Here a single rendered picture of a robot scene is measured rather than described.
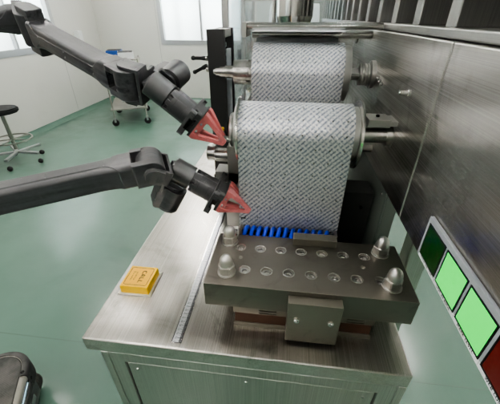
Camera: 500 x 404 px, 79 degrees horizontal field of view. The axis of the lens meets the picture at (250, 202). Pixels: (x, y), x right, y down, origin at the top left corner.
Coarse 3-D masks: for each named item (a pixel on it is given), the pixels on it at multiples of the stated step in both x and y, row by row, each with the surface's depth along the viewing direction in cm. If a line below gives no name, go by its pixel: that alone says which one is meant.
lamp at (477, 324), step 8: (472, 296) 34; (464, 304) 35; (472, 304) 34; (480, 304) 32; (464, 312) 35; (472, 312) 33; (480, 312) 32; (464, 320) 35; (472, 320) 33; (480, 320) 32; (488, 320) 31; (464, 328) 35; (472, 328) 33; (480, 328) 32; (488, 328) 31; (472, 336) 33; (480, 336) 32; (488, 336) 31; (472, 344) 33; (480, 344) 32
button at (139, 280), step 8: (128, 272) 76; (136, 272) 76; (144, 272) 76; (152, 272) 76; (128, 280) 73; (136, 280) 73; (144, 280) 73; (152, 280) 74; (120, 288) 72; (128, 288) 72; (136, 288) 72; (144, 288) 71
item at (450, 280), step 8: (448, 256) 39; (448, 264) 39; (440, 272) 40; (448, 272) 39; (456, 272) 37; (440, 280) 40; (448, 280) 38; (456, 280) 37; (464, 280) 35; (440, 288) 40; (448, 288) 38; (456, 288) 37; (448, 296) 38; (456, 296) 37
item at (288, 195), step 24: (240, 168) 67; (264, 168) 66; (288, 168) 65; (312, 168) 64; (336, 168) 64; (240, 192) 70; (264, 192) 69; (288, 192) 68; (312, 192) 68; (336, 192) 67; (240, 216) 73; (264, 216) 72; (288, 216) 72; (312, 216) 71; (336, 216) 70
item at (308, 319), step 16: (288, 304) 56; (304, 304) 55; (320, 304) 55; (336, 304) 55; (288, 320) 58; (304, 320) 57; (320, 320) 57; (336, 320) 56; (288, 336) 60; (304, 336) 60; (320, 336) 59; (336, 336) 59
